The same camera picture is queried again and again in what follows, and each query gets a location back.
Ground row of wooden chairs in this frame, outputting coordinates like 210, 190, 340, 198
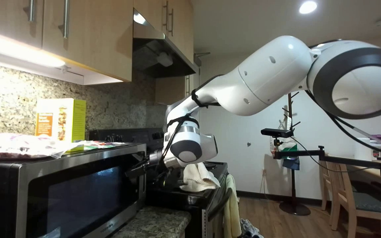
319, 155, 381, 238

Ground white paper roll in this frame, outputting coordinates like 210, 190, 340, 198
355, 137, 381, 162

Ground oven door handle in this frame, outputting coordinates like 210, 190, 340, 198
207, 188, 233, 222

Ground pair of cabinet door handles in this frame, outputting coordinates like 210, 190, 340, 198
162, 0, 175, 37

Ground yellow towel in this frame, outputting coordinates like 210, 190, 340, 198
223, 174, 242, 238

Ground stainless steel microwave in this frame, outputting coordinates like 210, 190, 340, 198
0, 142, 148, 238

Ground clear plastic bag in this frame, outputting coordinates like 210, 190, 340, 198
0, 133, 88, 161

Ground under-cabinet light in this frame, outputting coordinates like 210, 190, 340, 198
0, 28, 66, 69

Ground cabinet door handle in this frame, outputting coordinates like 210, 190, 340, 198
58, 0, 70, 39
23, 0, 36, 22

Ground colourful paper leaflets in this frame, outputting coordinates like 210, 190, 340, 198
64, 140, 129, 153

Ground microwave door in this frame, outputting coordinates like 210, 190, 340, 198
15, 145, 147, 238

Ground heap of clothes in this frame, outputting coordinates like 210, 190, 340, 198
239, 218, 264, 238

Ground hanging bag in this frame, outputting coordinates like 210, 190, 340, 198
270, 119, 301, 171

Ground yellow and orange food box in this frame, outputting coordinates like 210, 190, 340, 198
35, 98, 87, 143

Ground camera on mount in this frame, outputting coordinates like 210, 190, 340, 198
261, 128, 381, 178

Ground cabinet door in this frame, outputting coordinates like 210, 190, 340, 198
0, 0, 45, 49
42, 0, 134, 82

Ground small wooden wall cabinet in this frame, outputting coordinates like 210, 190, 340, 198
155, 75, 195, 106

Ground cream cloth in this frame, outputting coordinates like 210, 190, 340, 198
179, 162, 221, 192

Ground dark coat stand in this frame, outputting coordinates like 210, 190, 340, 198
279, 92, 311, 216

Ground range hood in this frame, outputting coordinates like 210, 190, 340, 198
133, 8, 198, 79

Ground black stove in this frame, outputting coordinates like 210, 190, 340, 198
89, 127, 232, 238

